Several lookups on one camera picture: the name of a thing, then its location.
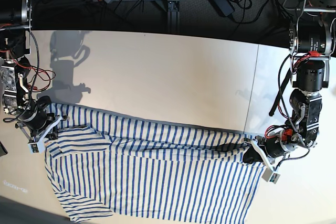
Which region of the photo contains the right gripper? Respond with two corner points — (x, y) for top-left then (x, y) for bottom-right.
(15, 97), (67, 143)

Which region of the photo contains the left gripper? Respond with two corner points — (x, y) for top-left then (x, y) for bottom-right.
(243, 128), (307, 171)

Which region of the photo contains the blue white striped T-shirt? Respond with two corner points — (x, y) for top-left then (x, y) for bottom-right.
(45, 103), (265, 223)

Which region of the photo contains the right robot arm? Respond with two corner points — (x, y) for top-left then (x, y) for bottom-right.
(1, 0), (66, 145)

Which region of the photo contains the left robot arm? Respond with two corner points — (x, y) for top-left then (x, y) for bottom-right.
(243, 0), (335, 174)

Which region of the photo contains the black object at left edge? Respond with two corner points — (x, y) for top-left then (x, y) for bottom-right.
(0, 142), (8, 157)

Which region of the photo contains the black tripod stand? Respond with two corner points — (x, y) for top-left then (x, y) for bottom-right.
(265, 0), (293, 37)

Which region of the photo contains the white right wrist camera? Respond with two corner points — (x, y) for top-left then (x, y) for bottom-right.
(28, 141), (45, 153)

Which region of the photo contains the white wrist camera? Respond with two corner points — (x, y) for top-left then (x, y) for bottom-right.
(262, 168), (280, 184)
(28, 141), (45, 153)

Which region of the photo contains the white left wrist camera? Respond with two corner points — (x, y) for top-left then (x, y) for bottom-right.
(262, 168), (280, 184)

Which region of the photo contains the aluminium frame post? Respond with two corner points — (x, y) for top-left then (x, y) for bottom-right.
(167, 0), (180, 35)

